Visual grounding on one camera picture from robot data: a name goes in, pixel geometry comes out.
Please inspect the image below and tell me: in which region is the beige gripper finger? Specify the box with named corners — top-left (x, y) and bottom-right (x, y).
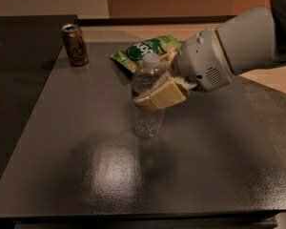
top-left (160, 49), bottom-right (179, 66)
top-left (133, 72), bottom-right (197, 112)

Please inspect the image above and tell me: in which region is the clear plastic water bottle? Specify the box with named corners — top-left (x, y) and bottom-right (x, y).
top-left (132, 52), bottom-right (165, 138)

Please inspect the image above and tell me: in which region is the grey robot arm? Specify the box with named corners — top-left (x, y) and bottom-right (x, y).
top-left (133, 0), bottom-right (286, 111)

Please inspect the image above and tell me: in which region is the green rice chip bag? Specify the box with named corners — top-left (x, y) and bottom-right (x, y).
top-left (111, 35), bottom-right (182, 73)

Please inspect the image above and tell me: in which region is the brown soda can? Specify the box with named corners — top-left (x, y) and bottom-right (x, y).
top-left (61, 24), bottom-right (89, 67)

